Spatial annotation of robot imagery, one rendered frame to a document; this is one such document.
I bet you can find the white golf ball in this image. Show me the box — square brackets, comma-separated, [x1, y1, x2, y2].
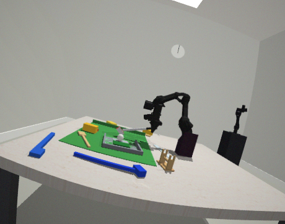
[117, 134, 124, 141]

